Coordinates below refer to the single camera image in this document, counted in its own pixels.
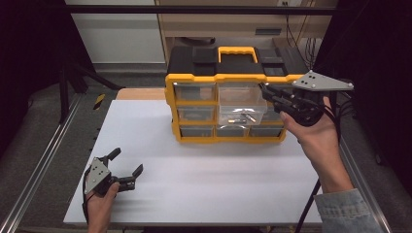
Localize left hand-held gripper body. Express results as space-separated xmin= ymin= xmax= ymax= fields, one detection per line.
xmin=83 ymin=156 xmax=136 ymax=196

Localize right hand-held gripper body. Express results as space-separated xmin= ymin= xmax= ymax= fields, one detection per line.
xmin=286 ymin=70 xmax=355 ymax=128

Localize clear plastic drawer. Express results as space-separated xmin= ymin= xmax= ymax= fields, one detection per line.
xmin=217 ymin=82 xmax=268 ymax=127

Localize yellow black organizer cabinet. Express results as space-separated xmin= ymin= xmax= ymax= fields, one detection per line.
xmin=164 ymin=46 xmax=315 ymax=145

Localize person's left hand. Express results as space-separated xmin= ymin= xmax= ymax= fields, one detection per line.
xmin=86 ymin=182 xmax=120 ymax=224

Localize person's right hand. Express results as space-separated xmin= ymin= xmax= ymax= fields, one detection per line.
xmin=280 ymin=96 xmax=341 ymax=178

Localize light wooden board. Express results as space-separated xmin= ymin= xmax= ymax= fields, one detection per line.
xmin=116 ymin=87 xmax=167 ymax=101

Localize black metal stand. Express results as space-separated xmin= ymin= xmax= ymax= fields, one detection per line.
xmin=59 ymin=61 xmax=125 ymax=124

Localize black curtain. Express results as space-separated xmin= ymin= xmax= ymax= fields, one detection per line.
xmin=0 ymin=0 xmax=95 ymax=159
xmin=310 ymin=0 xmax=412 ymax=188

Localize grid of small clear drawers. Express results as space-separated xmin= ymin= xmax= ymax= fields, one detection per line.
xmin=173 ymin=81 xmax=292 ymax=138

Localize beige desk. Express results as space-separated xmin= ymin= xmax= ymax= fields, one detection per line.
xmin=154 ymin=0 xmax=334 ymax=66

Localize white panel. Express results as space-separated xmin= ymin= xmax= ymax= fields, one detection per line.
xmin=64 ymin=0 xmax=166 ymax=64

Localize black horizontal bar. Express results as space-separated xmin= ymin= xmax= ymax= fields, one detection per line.
xmin=64 ymin=4 xmax=338 ymax=16

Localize left hand-held gripper cable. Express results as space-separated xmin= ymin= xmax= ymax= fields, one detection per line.
xmin=81 ymin=168 xmax=91 ymax=224

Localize hand-held gripper cable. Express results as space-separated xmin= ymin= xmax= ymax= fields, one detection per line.
xmin=81 ymin=168 xmax=91 ymax=224
xmin=294 ymin=93 xmax=344 ymax=233

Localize bundle of black cables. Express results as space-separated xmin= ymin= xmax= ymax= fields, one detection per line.
xmin=329 ymin=77 xmax=358 ymax=156

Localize yellow handled tool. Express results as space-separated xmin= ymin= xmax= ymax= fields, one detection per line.
xmin=92 ymin=93 xmax=106 ymax=111

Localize aluminium rail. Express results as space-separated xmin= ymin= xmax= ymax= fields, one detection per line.
xmin=336 ymin=129 xmax=394 ymax=233
xmin=0 ymin=93 xmax=84 ymax=233

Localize hanging black cables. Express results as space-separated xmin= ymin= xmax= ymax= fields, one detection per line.
xmin=285 ymin=14 xmax=322 ymax=71

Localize right hand-held gripper cable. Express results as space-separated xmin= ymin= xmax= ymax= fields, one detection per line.
xmin=294 ymin=93 xmax=344 ymax=233

